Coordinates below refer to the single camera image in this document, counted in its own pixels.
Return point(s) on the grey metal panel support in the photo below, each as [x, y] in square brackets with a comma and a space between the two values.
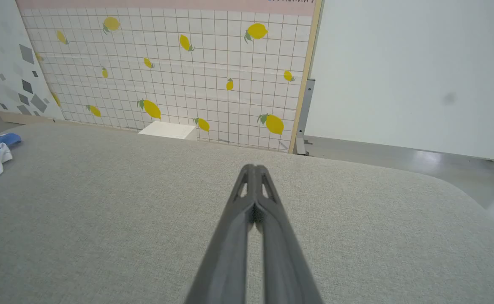
[305, 109]

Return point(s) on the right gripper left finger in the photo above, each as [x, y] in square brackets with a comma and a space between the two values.
[230, 245]

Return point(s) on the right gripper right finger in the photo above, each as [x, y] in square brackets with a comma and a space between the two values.
[280, 245]

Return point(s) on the grey terrazzo pattern panel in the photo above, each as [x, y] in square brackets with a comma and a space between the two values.
[6, 63]

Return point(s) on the lemon print grid panel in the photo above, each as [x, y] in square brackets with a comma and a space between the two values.
[187, 84]

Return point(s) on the white box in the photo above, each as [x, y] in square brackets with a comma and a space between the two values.
[168, 130]

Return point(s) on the white partition panel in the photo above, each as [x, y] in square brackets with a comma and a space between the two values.
[407, 71]

